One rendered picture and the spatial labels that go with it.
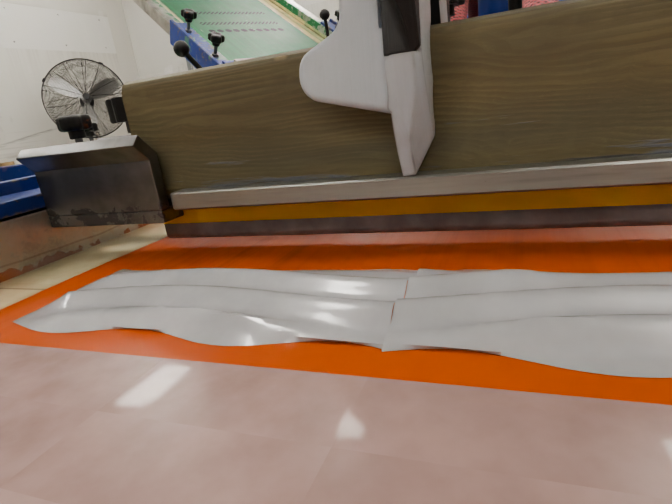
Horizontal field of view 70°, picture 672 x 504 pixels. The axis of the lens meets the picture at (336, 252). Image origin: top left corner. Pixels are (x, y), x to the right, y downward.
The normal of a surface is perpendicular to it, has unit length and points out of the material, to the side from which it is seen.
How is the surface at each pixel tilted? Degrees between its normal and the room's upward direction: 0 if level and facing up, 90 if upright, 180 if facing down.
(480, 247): 0
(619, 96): 90
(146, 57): 90
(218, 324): 43
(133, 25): 90
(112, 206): 90
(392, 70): 101
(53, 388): 0
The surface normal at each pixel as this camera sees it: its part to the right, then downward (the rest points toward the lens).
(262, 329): -0.26, -0.59
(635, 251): -0.13, -0.95
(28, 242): 0.93, -0.01
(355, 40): -0.36, 0.18
